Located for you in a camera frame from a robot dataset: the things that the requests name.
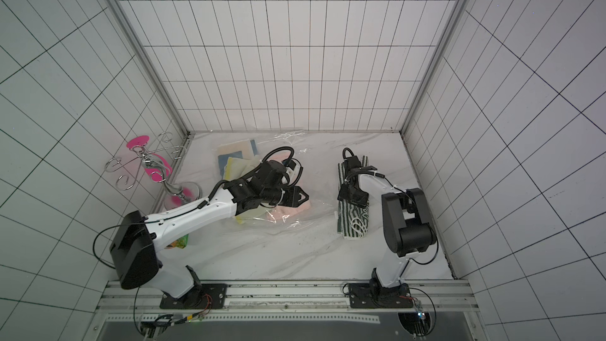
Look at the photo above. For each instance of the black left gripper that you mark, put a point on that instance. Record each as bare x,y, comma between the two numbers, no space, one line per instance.
294,196

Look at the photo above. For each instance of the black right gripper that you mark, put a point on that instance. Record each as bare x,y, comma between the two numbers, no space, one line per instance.
353,193

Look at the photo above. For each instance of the green white striped towel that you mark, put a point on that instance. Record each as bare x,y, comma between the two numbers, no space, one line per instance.
353,222

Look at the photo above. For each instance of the pale yellow towel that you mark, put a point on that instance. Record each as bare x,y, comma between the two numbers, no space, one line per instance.
236,168

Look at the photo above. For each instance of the blue and beige towel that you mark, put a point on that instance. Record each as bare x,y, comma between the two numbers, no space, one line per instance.
245,149

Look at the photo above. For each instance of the clear plastic vacuum bag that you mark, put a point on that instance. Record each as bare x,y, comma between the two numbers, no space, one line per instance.
318,178

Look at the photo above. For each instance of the pink towel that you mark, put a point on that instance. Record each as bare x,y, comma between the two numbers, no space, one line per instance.
282,212

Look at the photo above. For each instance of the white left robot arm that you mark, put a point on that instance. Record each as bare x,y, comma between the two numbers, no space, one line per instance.
139,241

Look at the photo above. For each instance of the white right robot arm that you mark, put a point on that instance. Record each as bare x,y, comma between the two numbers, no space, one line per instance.
405,215

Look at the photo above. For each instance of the colourful snack packet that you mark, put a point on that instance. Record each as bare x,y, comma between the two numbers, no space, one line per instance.
179,243

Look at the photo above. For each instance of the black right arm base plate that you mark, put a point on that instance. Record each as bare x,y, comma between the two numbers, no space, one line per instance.
373,295

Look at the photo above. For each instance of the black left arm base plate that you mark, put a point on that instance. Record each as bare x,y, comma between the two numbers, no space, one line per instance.
201,296

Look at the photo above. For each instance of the aluminium mounting rail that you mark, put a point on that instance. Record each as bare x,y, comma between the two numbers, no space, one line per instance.
435,302

